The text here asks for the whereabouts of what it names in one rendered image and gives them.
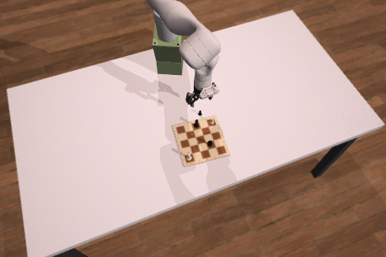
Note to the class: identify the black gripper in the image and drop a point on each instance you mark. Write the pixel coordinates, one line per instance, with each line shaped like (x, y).
(195, 95)

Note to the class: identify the wooden chessboard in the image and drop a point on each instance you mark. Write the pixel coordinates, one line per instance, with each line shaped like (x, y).
(195, 141)

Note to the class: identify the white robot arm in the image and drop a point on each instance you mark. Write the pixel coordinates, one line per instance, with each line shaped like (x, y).
(200, 50)

